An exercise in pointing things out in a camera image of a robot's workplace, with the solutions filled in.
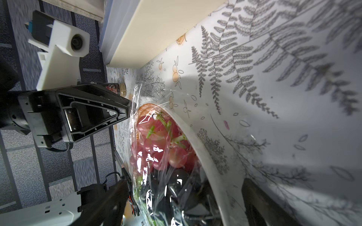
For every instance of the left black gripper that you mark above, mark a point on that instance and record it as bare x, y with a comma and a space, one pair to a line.
71, 114

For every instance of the small dark spice jar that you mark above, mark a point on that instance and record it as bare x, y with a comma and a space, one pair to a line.
118, 88

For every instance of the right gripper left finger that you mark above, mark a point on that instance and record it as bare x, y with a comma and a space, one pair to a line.
102, 206

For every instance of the clear plastic wrap sheet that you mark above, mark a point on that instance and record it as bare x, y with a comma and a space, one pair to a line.
167, 169

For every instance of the patterned plate with orange rim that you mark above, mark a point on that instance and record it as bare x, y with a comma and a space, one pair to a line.
192, 169

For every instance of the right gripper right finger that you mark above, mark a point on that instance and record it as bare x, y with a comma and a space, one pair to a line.
261, 210

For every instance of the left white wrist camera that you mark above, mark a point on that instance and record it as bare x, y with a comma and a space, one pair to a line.
62, 45

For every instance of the black grape bunch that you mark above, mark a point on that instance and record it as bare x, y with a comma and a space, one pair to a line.
184, 199

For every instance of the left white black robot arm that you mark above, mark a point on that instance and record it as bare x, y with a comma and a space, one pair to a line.
11, 116

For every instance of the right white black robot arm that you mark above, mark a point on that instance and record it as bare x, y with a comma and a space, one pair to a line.
61, 212

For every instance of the green grape bunch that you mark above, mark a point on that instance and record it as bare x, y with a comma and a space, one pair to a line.
145, 200

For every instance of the red grape bunch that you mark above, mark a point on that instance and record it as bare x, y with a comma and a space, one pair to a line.
160, 143

